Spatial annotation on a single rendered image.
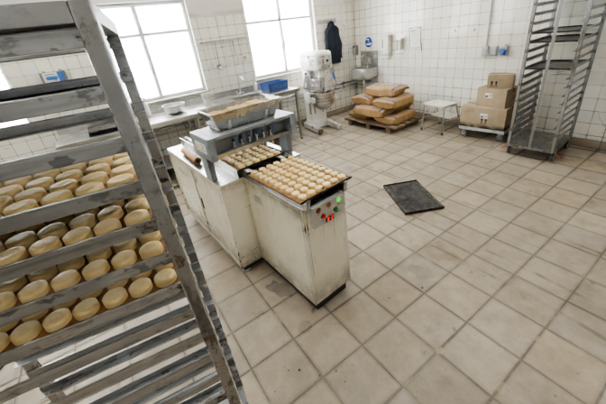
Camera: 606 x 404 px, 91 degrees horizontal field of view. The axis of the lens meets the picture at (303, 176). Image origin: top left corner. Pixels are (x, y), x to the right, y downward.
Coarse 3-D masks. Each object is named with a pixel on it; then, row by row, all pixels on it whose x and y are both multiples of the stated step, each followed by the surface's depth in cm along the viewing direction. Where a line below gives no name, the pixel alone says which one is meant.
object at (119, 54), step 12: (108, 36) 82; (120, 48) 84; (120, 60) 85; (132, 72) 88; (132, 84) 88; (132, 96) 89; (144, 120) 93; (156, 144) 97; (156, 156) 98; (168, 192) 104; (180, 216) 109; (204, 276) 122; (216, 324) 133; (228, 348) 141; (228, 360) 144; (240, 384) 154
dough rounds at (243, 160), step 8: (240, 152) 240; (248, 152) 241; (256, 152) 236; (264, 152) 234; (272, 152) 235; (280, 152) 235; (224, 160) 236; (232, 160) 228; (240, 160) 226; (248, 160) 225; (256, 160) 222; (240, 168) 215
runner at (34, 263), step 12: (120, 228) 61; (132, 228) 61; (144, 228) 62; (156, 228) 64; (84, 240) 58; (96, 240) 59; (108, 240) 60; (120, 240) 61; (48, 252) 56; (60, 252) 57; (72, 252) 58; (84, 252) 59; (12, 264) 54; (24, 264) 55; (36, 264) 56; (48, 264) 57; (0, 276) 54; (12, 276) 55
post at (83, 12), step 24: (72, 0) 43; (96, 24) 46; (96, 48) 46; (96, 72) 48; (120, 96) 50; (120, 120) 51; (144, 144) 55; (144, 168) 56; (144, 192) 57; (168, 216) 61; (168, 240) 62; (192, 288) 69; (192, 312) 72; (216, 336) 80; (216, 360) 80
